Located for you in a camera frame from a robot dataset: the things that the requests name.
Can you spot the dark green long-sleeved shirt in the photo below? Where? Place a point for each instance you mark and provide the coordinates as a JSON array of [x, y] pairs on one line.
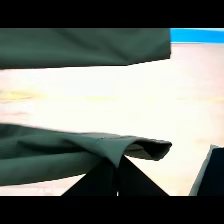
[[66, 46]]

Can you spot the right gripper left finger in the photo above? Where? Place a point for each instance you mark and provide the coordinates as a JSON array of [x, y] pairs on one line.
[[95, 181]]

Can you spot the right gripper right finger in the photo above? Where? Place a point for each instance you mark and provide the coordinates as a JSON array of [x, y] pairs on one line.
[[136, 183]]

